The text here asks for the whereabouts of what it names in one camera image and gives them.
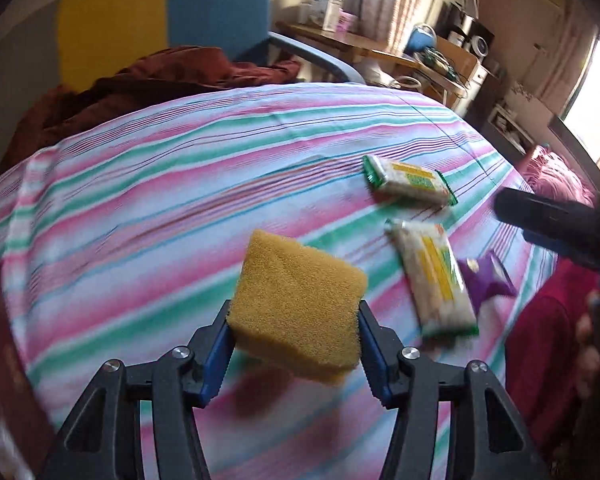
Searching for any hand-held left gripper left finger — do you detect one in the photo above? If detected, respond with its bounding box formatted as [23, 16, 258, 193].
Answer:
[37, 300, 233, 480]

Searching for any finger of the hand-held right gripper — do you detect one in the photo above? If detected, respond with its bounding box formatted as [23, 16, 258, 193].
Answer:
[495, 187, 600, 233]
[522, 229, 600, 272]

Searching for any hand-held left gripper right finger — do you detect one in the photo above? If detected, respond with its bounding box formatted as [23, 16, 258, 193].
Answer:
[357, 299, 551, 480]

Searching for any yellow sponge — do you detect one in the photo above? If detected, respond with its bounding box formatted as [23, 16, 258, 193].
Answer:
[227, 230, 370, 387]

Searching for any person's right hand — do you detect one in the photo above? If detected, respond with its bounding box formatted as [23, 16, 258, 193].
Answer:
[575, 292, 600, 398]

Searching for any purple packet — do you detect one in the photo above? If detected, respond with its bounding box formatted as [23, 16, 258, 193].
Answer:
[455, 250, 518, 313]

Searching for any white shelf unit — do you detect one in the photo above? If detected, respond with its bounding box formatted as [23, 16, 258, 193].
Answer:
[484, 102, 531, 155]

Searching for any white yellow snack packet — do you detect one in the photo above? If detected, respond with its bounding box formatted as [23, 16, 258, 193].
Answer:
[385, 219, 480, 343]

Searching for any magenta blanket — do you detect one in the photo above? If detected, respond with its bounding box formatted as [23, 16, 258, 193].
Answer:
[505, 145, 600, 441]

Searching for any bright window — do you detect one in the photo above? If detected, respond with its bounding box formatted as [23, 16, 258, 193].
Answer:
[562, 35, 600, 161]

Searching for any green white snack packet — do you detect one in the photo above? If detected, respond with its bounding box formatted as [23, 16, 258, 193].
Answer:
[362, 155, 459, 207]

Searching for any pink green striped sheet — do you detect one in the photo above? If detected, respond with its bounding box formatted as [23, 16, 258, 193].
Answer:
[0, 82, 561, 480]

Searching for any black appliance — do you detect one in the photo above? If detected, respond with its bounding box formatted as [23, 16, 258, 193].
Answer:
[447, 2, 496, 59]

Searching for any blue container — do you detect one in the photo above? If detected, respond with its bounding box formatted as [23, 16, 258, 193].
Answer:
[405, 24, 437, 56]

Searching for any wooden desk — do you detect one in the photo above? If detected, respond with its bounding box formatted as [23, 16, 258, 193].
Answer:
[275, 20, 471, 102]

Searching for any patterned curtain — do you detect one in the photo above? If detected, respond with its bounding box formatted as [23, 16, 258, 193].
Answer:
[362, 0, 433, 56]

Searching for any dark red jacket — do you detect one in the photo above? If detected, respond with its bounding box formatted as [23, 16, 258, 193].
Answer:
[0, 46, 303, 171]

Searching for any white carton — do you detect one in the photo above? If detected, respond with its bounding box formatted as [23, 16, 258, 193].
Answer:
[310, 0, 346, 29]

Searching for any grey yellow blue chair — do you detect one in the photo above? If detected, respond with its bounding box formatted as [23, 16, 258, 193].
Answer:
[0, 0, 366, 161]

